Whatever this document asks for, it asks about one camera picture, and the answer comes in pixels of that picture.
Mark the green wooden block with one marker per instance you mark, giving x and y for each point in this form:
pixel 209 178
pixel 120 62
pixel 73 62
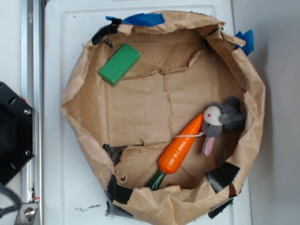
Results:
pixel 119 64

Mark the orange plastic toy carrot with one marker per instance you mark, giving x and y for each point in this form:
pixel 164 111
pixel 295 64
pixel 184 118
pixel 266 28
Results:
pixel 173 156

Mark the brown paper bag bin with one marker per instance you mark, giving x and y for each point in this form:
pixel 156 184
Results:
pixel 186 63

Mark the grey plush bunny toy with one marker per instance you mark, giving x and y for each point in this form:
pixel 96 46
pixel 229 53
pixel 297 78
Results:
pixel 218 118

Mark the brown toy croissant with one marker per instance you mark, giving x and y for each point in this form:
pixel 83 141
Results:
pixel 172 185

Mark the white plastic tray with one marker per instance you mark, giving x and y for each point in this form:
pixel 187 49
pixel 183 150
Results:
pixel 72 195

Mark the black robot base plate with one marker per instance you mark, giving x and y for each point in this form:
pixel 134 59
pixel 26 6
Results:
pixel 16 134

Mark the aluminium extrusion rail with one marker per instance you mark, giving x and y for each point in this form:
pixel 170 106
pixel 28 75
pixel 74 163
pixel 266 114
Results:
pixel 32 90

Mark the metal corner bracket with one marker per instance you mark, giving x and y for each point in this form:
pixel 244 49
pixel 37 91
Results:
pixel 27 214

